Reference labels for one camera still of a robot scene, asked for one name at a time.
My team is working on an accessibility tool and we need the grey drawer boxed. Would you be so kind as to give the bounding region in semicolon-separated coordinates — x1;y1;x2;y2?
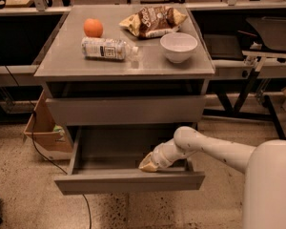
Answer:
54;124;205;195
46;95;206;126

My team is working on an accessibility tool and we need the black floor cable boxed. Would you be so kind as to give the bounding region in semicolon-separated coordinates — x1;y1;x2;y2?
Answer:
0;45;93;229

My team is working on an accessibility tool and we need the orange fruit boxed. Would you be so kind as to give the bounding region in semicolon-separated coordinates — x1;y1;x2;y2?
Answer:
84;18;103;37

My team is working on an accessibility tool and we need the white ceramic bowl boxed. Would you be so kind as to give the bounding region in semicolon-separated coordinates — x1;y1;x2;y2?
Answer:
160;32;198;63

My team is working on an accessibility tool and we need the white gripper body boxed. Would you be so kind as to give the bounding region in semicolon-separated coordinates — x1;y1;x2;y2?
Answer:
151;139;185;170

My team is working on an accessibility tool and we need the grey top drawer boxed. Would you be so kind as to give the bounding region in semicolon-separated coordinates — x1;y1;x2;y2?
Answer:
46;95;206;126

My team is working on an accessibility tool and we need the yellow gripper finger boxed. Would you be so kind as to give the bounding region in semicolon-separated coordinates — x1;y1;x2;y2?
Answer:
138;153;158;173

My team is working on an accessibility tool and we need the grey drawer cabinet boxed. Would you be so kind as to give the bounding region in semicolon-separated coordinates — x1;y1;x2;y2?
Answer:
35;5;215;152

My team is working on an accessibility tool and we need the cardboard box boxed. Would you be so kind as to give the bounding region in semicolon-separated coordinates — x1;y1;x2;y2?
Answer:
24;93;72;160

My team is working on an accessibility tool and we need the brown yellow chip bag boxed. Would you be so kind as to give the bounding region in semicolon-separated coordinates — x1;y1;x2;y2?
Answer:
119;6;188;39

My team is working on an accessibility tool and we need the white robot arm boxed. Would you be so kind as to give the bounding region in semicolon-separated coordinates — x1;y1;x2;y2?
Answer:
139;126;286;229

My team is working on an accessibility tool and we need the clear plastic water bottle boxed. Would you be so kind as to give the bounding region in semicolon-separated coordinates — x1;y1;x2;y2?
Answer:
81;37;138;61

